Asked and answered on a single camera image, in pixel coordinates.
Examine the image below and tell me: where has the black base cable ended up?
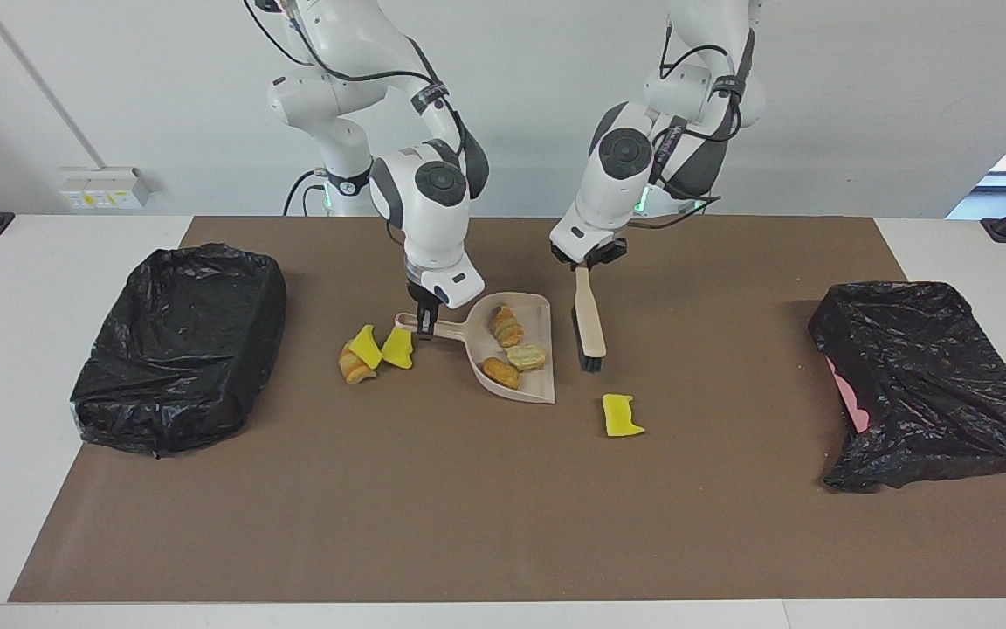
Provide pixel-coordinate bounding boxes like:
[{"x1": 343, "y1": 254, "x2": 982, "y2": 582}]
[{"x1": 283, "y1": 170, "x2": 329, "y2": 217}]

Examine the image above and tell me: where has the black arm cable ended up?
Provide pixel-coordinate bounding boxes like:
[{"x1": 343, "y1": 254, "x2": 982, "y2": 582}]
[
  {"x1": 624, "y1": 22, "x2": 759, "y2": 231},
  {"x1": 244, "y1": 0, "x2": 469, "y2": 176}
]

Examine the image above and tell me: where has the croissant piece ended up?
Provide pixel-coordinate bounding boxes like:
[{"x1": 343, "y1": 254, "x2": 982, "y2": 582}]
[
  {"x1": 488, "y1": 304, "x2": 525, "y2": 348},
  {"x1": 338, "y1": 342, "x2": 378, "y2": 385}
]

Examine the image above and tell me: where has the crumpled black trash bag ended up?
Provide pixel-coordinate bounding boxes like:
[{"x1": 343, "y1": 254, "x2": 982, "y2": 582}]
[{"x1": 808, "y1": 280, "x2": 1006, "y2": 493}]

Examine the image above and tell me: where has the brown table mat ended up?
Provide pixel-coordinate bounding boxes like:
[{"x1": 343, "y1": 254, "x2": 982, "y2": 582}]
[{"x1": 8, "y1": 216, "x2": 1006, "y2": 604}]

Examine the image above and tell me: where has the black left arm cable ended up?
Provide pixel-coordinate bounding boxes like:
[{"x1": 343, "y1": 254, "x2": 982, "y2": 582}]
[{"x1": 624, "y1": 22, "x2": 759, "y2": 231}]

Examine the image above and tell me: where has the pink plastic bin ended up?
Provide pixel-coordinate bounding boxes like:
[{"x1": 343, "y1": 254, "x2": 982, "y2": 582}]
[{"x1": 826, "y1": 356, "x2": 871, "y2": 435}]

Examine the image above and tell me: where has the beige hand brush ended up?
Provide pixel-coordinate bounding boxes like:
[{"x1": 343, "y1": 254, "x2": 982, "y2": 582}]
[{"x1": 571, "y1": 265, "x2": 607, "y2": 373}]

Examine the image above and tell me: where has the bin lined with black bag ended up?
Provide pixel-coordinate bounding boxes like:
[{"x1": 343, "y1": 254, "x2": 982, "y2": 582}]
[{"x1": 69, "y1": 243, "x2": 288, "y2": 458}]

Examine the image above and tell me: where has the white wall socket box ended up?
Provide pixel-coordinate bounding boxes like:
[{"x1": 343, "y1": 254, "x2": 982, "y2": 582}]
[{"x1": 58, "y1": 166, "x2": 155, "y2": 211}]

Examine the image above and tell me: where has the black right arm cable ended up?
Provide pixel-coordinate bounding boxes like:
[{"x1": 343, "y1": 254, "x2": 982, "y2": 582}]
[{"x1": 244, "y1": 0, "x2": 469, "y2": 176}]

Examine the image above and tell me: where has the brown bread roll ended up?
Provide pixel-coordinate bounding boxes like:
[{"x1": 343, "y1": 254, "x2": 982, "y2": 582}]
[{"x1": 480, "y1": 356, "x2": 521, "y2": 391}]

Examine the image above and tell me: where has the yellow sponge piece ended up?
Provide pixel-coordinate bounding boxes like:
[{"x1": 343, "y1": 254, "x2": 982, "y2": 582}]
[
  {"x1": 380, "y1": 325, "x2": 415, "y2": 370},
  {"x1": 602, "y1": 394, "x2": 646, "y2": 438},
  {"x1": 348, "y1": 324, "x2": 383, "y2": 370}
]

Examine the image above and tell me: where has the beige plastic dustpan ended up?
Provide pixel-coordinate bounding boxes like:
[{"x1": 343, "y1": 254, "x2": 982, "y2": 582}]
[{"x1": 395, "y1": 292, "x2": 556, "y2": 404}]

